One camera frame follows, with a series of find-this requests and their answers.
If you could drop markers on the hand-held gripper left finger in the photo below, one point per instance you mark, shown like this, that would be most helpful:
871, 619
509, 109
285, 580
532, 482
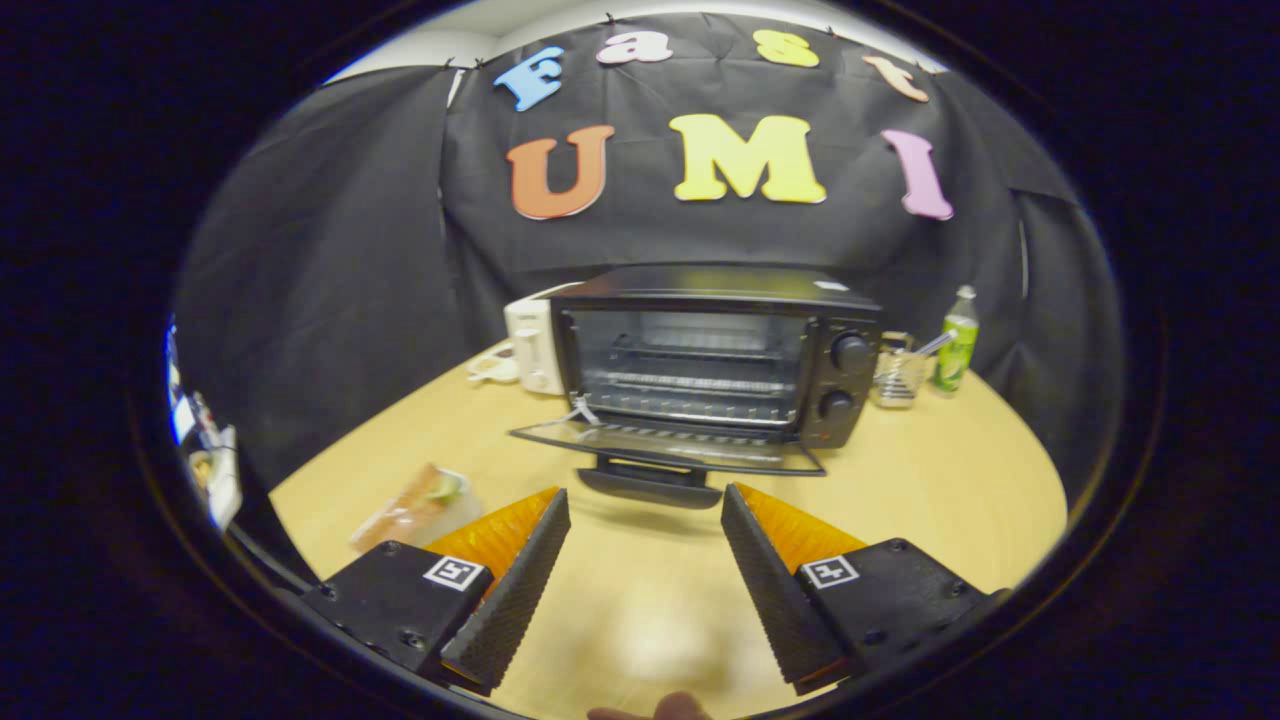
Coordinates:
510, 600

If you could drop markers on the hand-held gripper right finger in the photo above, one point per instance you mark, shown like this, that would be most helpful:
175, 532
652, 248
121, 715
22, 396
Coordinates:
785, 600

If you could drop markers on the black toaster oven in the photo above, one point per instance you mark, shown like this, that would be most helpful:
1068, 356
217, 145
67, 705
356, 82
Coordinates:
720, 290

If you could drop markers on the white pop-up toaster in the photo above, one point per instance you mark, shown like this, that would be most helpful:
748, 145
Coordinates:
530, 345

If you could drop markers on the small white dish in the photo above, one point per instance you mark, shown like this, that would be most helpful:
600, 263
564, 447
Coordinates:
492, 366

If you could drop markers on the clear utensil holder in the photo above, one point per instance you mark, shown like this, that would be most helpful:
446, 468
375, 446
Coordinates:
895, 378

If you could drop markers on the green label drink bottle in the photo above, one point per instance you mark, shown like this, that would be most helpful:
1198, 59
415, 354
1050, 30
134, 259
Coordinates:
955, 350

